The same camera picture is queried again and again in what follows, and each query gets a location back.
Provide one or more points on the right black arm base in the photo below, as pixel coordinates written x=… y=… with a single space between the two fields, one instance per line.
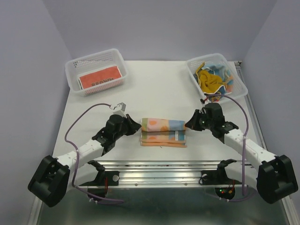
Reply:
x=218 y=176

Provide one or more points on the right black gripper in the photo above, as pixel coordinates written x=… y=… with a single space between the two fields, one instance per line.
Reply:
x=192 y=124

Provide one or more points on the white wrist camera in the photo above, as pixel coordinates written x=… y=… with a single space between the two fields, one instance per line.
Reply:
x=205 y=100
x=119 y=109

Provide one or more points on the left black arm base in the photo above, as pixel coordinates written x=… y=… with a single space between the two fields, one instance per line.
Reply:
x=105 y=175

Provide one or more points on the left white plastic basket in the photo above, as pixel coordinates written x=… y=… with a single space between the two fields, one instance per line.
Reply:
x=92 y=63

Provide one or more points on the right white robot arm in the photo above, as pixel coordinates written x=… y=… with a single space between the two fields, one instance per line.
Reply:
x=270 y=175

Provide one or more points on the aluminium mounting rail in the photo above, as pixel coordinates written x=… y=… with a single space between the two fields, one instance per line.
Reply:
x=167 y=174

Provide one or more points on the white plastic basket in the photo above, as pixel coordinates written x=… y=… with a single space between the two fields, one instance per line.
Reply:
x=239 y=88
x=92 y=63

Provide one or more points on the right aluminium side rail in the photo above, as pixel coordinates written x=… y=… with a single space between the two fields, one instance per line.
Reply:
x=253 y=116

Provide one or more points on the right white plastic basket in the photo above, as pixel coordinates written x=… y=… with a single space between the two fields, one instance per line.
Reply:
x=239 y=88

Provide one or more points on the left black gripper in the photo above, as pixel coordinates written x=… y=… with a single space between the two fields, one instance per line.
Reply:
x=133 y=126

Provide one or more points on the brown bear towel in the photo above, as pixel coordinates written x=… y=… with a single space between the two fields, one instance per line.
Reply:
x=99 y=77

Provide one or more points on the light blue colourful towel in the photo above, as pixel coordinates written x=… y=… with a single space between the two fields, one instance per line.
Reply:
x=225 y=74

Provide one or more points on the yellow blue hello towel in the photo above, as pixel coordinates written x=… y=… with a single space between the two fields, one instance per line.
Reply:
x=209 y=83

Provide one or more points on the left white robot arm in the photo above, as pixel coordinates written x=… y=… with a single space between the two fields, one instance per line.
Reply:
x=57 y=175

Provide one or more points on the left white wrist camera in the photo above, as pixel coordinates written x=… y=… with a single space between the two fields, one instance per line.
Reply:
x=119 y=109

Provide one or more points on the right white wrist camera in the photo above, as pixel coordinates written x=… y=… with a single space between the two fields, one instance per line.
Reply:
x=205 y=100

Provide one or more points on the orange plush towel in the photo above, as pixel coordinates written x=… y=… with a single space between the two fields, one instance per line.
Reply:
x=163 y=133

